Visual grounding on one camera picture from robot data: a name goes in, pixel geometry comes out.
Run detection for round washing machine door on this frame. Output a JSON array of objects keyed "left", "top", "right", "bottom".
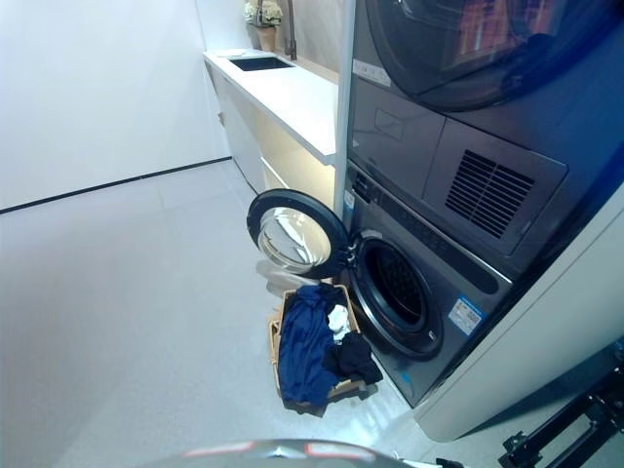
[{"left": 247, "top": 188, "right": 353, "bottom": 281}]

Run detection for wooden laundry basket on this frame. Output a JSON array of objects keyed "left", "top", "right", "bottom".
[{"left": 265, "top": 287, "right": 379, "bottom": 404}]

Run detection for grey front-load washing machine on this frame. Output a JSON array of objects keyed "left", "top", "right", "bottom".
[{"left": 343, "top": 159, "right": 515, "bottom": 410}]

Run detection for white garment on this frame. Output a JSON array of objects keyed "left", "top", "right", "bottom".
[{"left": 327, "top": 303, "right": 351, "bottom": 343}]

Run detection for dark blue garment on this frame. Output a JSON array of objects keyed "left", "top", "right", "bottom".
[{"left": 277, "top": 284, "right": 348, "bottom": 406}]

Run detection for white counter cabinet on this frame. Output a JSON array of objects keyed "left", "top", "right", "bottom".
[{"left": 202, "top": 48, "right": 340, "bottom": 208}]

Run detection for black garment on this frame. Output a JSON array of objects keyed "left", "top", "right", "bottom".
[{"left": 321, "top": 331, "right": 384, "bottom": 386}]

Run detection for black rectangular sink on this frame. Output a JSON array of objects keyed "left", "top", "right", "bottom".
[{"left": 228, "top": 56, "right": 295, "bottom": 72}]

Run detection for grey stacked dryer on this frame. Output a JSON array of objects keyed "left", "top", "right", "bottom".
[{"left": 348, "top": 0, "right": 624, "bottom": 282}]

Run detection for dark metal faucet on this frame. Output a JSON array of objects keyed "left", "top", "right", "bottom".
[{"left": 255, "top": 0, "right": 298, "bottom": 61}]

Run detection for potted white flower plant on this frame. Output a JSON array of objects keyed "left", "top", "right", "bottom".
[{"left": 242, "top": 0, "right": 284, "bottom": 52}]

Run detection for white appliance side panel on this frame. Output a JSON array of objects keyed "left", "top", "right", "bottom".
[{"left": 412, "top": 193, "right": 624, "bottom": 439}]

